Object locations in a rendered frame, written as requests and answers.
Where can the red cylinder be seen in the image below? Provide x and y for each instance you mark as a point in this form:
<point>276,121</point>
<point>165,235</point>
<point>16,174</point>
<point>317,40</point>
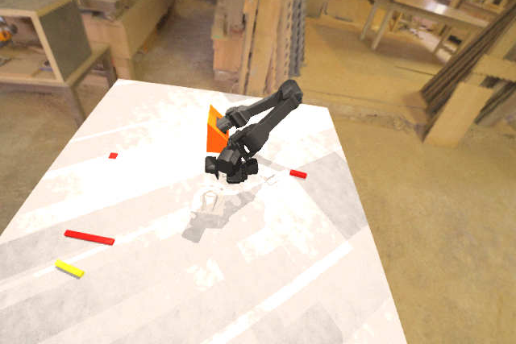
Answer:
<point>298,174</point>

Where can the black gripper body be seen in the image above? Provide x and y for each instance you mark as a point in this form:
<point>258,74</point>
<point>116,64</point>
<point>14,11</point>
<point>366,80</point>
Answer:
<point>249,165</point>

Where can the red flat bar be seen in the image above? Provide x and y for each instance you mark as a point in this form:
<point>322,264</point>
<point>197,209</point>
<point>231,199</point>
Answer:
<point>89,237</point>

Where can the yellow flat bar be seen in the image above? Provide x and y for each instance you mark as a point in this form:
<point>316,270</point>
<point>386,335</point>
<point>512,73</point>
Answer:
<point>69,268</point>

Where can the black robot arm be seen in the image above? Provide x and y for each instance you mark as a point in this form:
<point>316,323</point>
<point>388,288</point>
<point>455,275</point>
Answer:
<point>287,98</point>

